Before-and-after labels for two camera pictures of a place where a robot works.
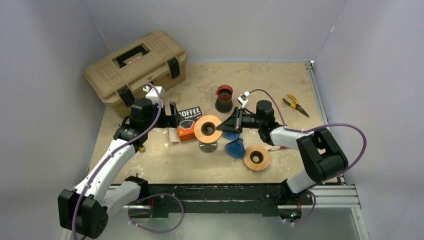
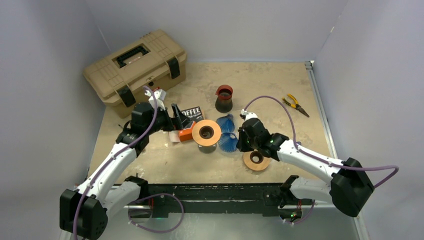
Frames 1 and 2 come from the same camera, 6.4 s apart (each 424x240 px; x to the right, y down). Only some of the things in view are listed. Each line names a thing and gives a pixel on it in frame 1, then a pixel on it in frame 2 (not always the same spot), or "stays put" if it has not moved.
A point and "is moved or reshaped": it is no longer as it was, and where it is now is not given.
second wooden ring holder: (260, 151) stays put
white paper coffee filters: (174, 135) stays put
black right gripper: (234, 123) to (241, 145)
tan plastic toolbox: (156, 59) stays put
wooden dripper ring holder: (205, 139) is moved or reshaped
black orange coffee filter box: (186, 120) stays put
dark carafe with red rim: (224, 102) stays put
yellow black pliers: (296, 105) stays put
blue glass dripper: (235, 148) is moved or reshaped
